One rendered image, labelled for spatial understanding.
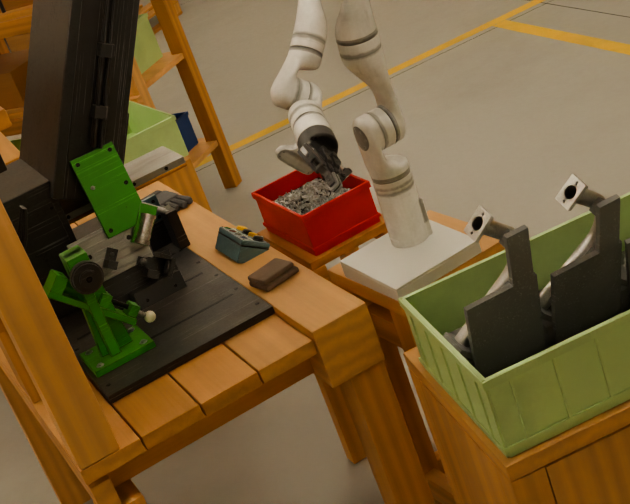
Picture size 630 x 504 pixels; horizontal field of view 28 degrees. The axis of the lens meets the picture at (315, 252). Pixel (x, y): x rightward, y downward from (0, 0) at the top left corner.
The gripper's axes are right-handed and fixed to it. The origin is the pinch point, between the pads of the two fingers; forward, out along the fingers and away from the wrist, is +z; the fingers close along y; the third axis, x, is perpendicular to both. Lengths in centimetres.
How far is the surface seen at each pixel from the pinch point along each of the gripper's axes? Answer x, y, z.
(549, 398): -2, 36, 42
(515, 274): -12.5, 24.9, 25.4
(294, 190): 44, 55, -90
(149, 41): 122, 105, -339
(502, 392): 1.5, 27.6, 41.4
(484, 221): -16.9, 13.4, 22.4
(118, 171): 55, 0, -71
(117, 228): 64, 5, -62
